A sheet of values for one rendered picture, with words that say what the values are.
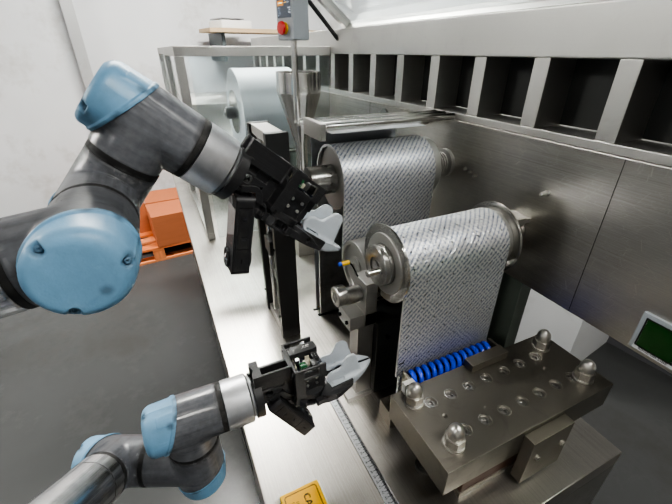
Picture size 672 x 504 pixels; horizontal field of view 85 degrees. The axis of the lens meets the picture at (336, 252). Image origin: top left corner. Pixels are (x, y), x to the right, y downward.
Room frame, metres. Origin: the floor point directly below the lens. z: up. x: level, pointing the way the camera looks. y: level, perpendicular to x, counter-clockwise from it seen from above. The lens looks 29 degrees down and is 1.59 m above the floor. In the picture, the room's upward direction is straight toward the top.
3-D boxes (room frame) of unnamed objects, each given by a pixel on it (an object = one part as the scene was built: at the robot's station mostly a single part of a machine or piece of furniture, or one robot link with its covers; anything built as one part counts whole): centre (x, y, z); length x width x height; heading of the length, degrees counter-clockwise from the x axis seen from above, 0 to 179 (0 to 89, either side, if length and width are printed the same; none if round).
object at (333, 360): (0.49, -0.01, 1.11); 0.09 x 0.03 x 0.06; 115
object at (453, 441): (0.37, -0.19, 1.05); 0.04 x 0.04 x 0.04
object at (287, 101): (1.27, 0.12, 1.19); 0.14 x 0.14 x 0.57
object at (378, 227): (0.57, -0.09, 1.25); 0.15 x 0.01 x 0.15; 25
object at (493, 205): (0.68, -0.32, 1.25); 0.15 x 0.01 x 0.15; 25
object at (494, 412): (0.48, -0.32, 1.00); 0.40 x 0.16 x 0.06; 115
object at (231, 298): (1.44, 0.27, 0.88); 2.52 x 0.66 x 0.04; 25
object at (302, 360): (0.43, 0.08, 1.12); 0.12 x 0.08 x 0.09; 115
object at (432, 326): (0.57, -0.22, 1.11); 0.23 x 0.01 x 0.18; 115
